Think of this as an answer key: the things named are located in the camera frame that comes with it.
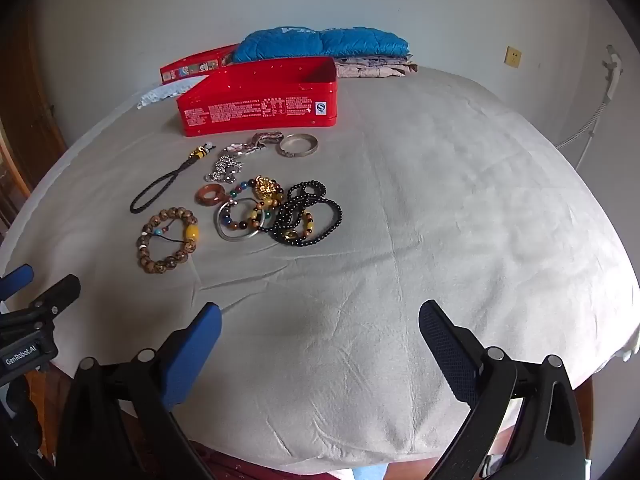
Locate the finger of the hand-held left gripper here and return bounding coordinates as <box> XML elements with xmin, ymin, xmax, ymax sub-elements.
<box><xmin>30</xmin><ymin>275</ymin><xmax>81</xmax><ymax>318</ymax></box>
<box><xmin>0</xmin><ymin>264</ymin><xmax>35</xmax><ymax>301</ymax></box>

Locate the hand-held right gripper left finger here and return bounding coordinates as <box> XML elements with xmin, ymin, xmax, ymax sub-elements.
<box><xmin>57</xmin><ymin>302</ymin><xmax>222</xmax><ymax>480</ymax></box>

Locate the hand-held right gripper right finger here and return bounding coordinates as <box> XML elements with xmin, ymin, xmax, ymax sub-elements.
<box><xmin>418</xmin><ymin>300</ymin><xmax>586</xmax><ymax>480</ymax></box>

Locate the wooden bead bracelet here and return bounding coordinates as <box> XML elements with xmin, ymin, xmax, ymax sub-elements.
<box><xmin>136</xmin><ymin>206</ymin><xmax>201</xmax><ymax>276</ymax></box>

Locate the bent silver bangle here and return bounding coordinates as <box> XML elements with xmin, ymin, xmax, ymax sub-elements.
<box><xmin>214</xmin><ymin>199</ymin><xmax>266</xmax><ymax>242</ymax></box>

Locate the multicolour bead bracelet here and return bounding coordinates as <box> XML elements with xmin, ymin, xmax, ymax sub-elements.
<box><xmin>221</xmin><ymin>180</ymin><xmax>273</xmax><ymax>233</ymax></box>

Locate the black bracelet with gold beads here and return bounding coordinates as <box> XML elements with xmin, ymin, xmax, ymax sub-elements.
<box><xmin>257</xmin><ymin>197</ymin><xmax>345</xmax><ymax>247</ymax></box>

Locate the red agate ring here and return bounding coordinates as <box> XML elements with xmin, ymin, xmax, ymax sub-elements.
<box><xmin>195</xmin><ymin>183</ymin><xmax>231</xmax><ymax>208</ymax></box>

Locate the gold pendant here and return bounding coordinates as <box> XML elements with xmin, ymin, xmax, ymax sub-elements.
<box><xmin>250</xmin><ymin>176</ymin><xmax>286</xmax><ymax>202</ymax></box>

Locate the black cord strap bee charm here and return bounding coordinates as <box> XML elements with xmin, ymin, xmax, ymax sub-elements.
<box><xmin>130</xmin><ymin>142</ymin><xmax>217</xmax><ymax>215</ymax></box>

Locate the black bead bracelet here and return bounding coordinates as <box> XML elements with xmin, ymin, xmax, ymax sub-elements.
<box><xmin>285</xmin><ymin>180</ymin><xmax>328</xmax><ymax>211</ymax></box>

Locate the round silver bangle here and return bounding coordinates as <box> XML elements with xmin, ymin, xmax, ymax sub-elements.
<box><xmin>278</xmin><ymin>133</ymin><xmax>319</xmax><ymax>158</ymax></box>

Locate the red tin box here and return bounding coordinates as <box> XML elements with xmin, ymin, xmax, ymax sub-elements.
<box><xmin>176</xmin><ymin>56</ymin><xmax>338</xmax><ymax>137</ymax></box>

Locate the person's left hand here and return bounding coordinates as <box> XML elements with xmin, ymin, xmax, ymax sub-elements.
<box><xmin>0</xmin><ymin>377</ymin><xmax>42</xmax><ymax>461</ymax></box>

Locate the wooden cabinet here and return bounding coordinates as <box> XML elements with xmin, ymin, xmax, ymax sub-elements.
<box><xmin>0</xmin><ymin>10</ymin><xmax>68</xmax><ymax>241</ymax></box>

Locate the maroon clothing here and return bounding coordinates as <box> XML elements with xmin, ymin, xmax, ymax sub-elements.
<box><xmin>200</xmin><ymin>447</ymin><xmax>351</xmax><ymax>480</ymax></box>

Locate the white lace cloth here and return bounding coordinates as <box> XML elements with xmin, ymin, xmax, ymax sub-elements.
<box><xmin>137</xmin><ymin>77</ymin><xmax>211</xmax><ymax>109</ymax></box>

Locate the red tin lid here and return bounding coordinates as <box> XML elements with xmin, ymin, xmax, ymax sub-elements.
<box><xmin>160</xmin><ymin>44</ymin><xmax>241</xmax><ymax>86</ymax></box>

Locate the folded patterned cloth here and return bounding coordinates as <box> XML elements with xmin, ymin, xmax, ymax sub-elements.
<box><xmin>334</xmin><ymin>54</ymin><xmax>418</xmax><ymax>80</ymax></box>

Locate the blue quilted jacket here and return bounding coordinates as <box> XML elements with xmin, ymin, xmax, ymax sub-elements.
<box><xmin>231</xmin><ymin>26</ymin><xmax>412</xmax><ymax>64</ymax></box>

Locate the silver chain bracelet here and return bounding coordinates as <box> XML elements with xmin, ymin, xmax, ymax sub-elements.
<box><xmin>204</xmin><ymin>152</ymin><xmax>246</xmax><ymax>184</ymax></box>

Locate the patterned strap wristwatch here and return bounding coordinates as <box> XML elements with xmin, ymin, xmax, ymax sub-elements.
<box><xmin>222</xmin><ymin>131</ymin><xmax>285</xmax><ymax>157</ymax></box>

